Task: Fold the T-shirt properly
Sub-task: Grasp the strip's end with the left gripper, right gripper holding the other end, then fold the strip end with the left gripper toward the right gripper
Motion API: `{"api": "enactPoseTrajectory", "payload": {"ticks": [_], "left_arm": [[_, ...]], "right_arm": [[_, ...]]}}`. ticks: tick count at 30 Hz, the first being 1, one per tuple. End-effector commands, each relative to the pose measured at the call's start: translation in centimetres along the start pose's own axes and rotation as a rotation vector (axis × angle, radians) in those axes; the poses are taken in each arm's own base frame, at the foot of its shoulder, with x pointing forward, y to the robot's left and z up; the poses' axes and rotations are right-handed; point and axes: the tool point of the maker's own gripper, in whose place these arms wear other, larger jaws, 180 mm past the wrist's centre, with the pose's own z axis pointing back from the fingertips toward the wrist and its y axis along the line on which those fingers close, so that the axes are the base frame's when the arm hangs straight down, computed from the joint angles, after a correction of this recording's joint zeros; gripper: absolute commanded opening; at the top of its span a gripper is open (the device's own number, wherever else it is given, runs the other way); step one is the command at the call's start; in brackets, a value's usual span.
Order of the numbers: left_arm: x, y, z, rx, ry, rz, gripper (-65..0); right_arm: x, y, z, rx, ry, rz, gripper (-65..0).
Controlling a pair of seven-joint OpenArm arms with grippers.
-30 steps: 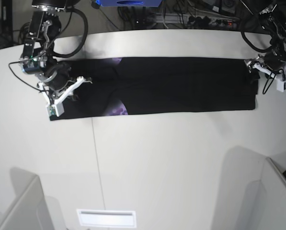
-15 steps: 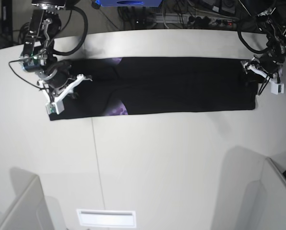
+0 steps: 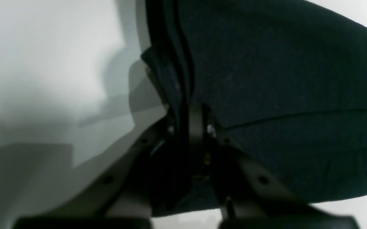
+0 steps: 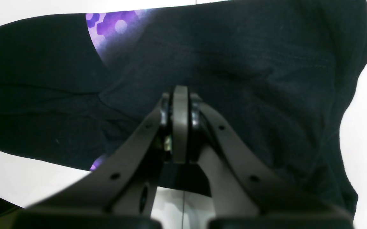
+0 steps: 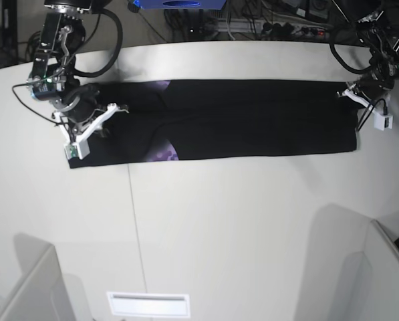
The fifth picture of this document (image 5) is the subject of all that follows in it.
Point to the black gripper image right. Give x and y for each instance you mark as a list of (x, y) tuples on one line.
[(370, 86)]

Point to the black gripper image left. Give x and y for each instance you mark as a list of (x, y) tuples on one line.
[(79, 106)]

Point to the black T-shirt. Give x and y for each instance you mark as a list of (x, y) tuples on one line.
[(187, 120)]

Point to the blue box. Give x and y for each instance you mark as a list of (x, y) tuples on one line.
[(180, 4)]

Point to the white power strip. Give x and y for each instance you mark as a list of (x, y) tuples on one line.
[(261, 29)]

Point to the white partition panel left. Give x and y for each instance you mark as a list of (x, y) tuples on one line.
[(40, 294)]

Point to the white partition panel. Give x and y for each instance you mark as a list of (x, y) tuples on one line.
[(40, 294), (383, 299)]

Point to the white partition panel right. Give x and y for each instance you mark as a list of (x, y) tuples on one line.
[(383, 299)]

